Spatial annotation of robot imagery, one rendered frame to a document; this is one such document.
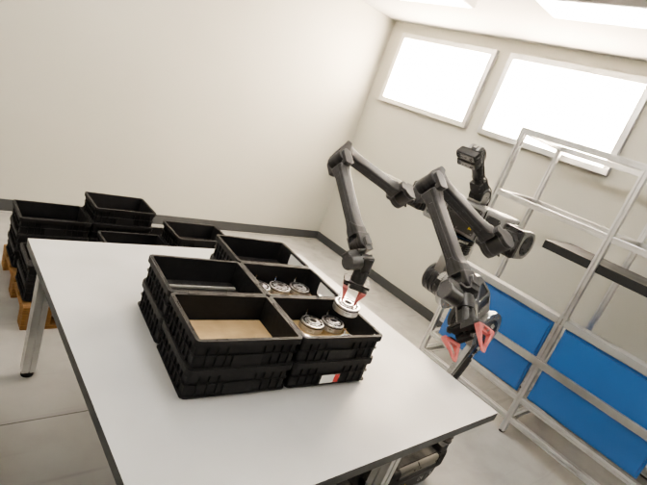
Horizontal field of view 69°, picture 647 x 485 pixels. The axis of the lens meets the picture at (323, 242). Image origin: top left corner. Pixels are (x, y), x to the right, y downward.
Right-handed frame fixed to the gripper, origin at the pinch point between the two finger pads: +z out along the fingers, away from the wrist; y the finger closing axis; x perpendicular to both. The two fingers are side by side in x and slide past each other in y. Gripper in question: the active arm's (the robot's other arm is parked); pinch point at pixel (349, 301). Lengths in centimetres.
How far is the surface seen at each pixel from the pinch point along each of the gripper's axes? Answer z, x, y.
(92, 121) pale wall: 30, 229, -225
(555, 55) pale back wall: -157, 287, 124
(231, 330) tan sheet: 21.8, -12.4, -37.5
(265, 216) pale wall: 99, 364, -75
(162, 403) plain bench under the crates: 34, -46, -48
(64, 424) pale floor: 106, 2, -96
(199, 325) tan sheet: 22, -17, -49
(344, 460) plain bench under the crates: 33, -44, 12
